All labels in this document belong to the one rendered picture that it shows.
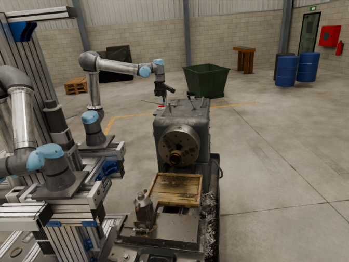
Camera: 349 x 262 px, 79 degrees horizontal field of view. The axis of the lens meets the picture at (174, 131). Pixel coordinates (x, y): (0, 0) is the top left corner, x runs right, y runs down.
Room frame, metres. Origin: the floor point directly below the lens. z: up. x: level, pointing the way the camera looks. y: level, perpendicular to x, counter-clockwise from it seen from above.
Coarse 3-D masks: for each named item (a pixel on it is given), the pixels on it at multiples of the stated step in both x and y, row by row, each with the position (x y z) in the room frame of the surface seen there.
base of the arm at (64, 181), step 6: (66, 168) 0.98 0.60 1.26; (54, 174) 0.93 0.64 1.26; (60, 174) 0.95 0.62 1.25; (66, 174) 0.97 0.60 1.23; (72, 174) 1.00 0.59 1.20; (48, 180) 0.93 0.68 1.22; (54, 180) 0.93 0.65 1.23; (60, 180) 0.93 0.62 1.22; (66, 180) 0.95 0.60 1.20; (72, 180) 0.97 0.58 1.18; (48, 186) 0.92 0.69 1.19; (54, 186) 0.92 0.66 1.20; (60, 186) 0.92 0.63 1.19; (66, 186) 0.94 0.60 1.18
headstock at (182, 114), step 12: (168, 108) 1.84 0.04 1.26; (180, 108) 1.81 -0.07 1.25; (192, 108) 1.78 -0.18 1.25; (204, 108) 1.75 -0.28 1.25; (156, 120) 1.61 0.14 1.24; (168, 120) 1.58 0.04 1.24; (180, 120) 1.56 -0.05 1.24; (192, 120) 1.54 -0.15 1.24; (204, 120) 1.52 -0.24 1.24; (156, 132) 1.58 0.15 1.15; (204, 132) 1.50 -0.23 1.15; (156, 144) 1.59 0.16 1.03; (204, 144) 1.50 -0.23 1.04; (204, 156) 1.50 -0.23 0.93
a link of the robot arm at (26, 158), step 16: (16, 80) 0.92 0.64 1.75; (16, 96) 0.88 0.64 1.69; (16, 112) 0.84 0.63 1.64; (32, 112) 0.88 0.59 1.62; (16, 128) 0.79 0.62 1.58; (32, 128) 0.82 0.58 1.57; (16, 144) 0.75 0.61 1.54; (32, 144) 0.77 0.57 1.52; (16, 160) 0.70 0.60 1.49; (32, 160) 0.71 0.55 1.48
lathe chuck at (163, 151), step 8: (168, 128) 1.47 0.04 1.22; (176, 128) 1.42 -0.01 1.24; (184, 128) 1.42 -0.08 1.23; (168, 136) 1.40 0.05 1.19; (176, 136) 1.39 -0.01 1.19; (184, 136) 1.37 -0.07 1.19; (192, 136) 1.36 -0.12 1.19; (160, 144) 1.41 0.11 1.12; (184, 144) 1.37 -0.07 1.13; (192, 144) 1.36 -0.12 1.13; (160, 152) 1.42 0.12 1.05; (168, 152) 1.40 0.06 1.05; (192, 152) 1.36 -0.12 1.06; (168, 160) 1.40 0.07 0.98; (184, 160) 1.38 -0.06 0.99; (192, 160) 1.36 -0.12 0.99
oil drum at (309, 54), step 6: (300, 54) 7.25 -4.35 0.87; (306, 54) 7.02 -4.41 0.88; (312, 54) 6.93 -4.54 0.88; (318, 54) 6.93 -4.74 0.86; (300, 60) 7.19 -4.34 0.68; (306, 60) 6.99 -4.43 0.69; (312, 60) 6.92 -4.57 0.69; (318, 60) 6.97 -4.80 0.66; (300, 66) 7.15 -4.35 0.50; (306, 66) 6.98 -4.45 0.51; (312, 66) 6.91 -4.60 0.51; (300, 72) 7.10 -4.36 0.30; (306, 72) 6.96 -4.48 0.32; (312, 72) 6.91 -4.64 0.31; (300, 78) 7.07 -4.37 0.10; (306, 78) 6.94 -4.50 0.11; (312, 78) 6.91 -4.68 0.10
